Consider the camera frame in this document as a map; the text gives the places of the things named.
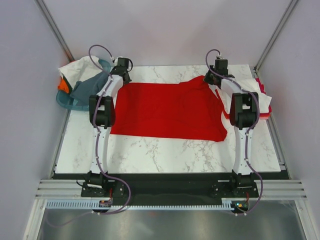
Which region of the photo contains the red t shirt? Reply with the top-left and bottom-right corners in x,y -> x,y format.
111,75 -> 228,142
214,89 -> 272,120

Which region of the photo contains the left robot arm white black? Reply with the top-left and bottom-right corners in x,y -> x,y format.
89,57 -> 133,174

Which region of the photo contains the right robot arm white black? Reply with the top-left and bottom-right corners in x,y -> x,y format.
204,56 -> 260,176

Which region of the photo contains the folded white t shirt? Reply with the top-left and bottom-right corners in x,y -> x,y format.
215,78 -> 272,119

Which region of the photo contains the grey blue t shirt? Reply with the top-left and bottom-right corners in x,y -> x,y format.
70,72 -> 109,105

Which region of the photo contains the folded pink t shirt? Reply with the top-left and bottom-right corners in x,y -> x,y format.
255,77 -> 266,95

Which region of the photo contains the crumpled white t shirt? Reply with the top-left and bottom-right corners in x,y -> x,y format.
58,56 -> 102,88

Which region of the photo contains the orange t shirt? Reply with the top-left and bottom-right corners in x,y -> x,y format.
57,77 -> 70,94

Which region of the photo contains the teal plastic basket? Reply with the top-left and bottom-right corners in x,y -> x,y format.
56,56 -> 111,111

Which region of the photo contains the folded red t shirt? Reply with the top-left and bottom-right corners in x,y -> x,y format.
214,89 -> 272,120

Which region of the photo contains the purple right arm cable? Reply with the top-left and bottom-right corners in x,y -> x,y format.
205,49 -> 263,217

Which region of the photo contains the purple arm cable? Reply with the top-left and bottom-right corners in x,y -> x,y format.
45,44 -> 133,228
205,49 -> 263,217

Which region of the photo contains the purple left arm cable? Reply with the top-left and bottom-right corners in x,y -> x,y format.
45,44 -> 133,228

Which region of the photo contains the right aluminium frame post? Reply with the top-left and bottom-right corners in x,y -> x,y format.
252,0 -> 300,75

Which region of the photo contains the aluminium frame post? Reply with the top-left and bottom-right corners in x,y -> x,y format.
252,0 -> 300,75
35,0 -> 75,62

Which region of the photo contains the left aluminium frame post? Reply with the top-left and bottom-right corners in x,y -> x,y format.
35,0 -> 75,62

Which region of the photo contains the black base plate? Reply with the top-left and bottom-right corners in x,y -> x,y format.
52,170 -> 260,207

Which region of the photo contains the white slotted cable duct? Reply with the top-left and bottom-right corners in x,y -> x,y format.
45,199 -> 235,211

